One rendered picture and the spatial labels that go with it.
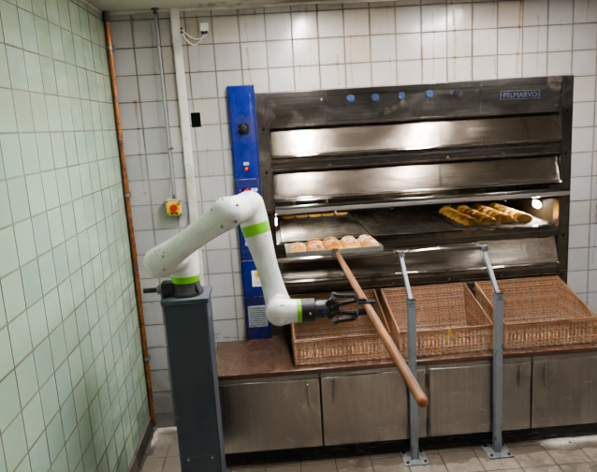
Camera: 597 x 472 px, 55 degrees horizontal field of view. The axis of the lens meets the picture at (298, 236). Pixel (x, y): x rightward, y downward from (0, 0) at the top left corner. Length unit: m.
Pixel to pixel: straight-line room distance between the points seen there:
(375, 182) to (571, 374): 1.58
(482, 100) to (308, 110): 1.07
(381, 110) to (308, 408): 1.81
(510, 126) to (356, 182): 1.00
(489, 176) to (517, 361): 1.13
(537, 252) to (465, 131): 0.92
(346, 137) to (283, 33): 0.71
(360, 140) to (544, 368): 1.69
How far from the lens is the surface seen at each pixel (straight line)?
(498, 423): 3.60
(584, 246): 4.14
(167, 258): 2.36
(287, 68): 3.54
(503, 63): 3.82
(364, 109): 3.59
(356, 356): 3.33
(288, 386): 3.31
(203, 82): 3.55
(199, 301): 2.53
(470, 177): 3.75
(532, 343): 3.59
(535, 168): 3.92
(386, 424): 3.49
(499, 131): 3.80
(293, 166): 3.54
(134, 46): 3.64
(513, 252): 3.95
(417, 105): 3.66
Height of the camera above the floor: 1.92
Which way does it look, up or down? 11 degrees down
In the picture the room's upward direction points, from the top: 3 degrees counter-clockwise
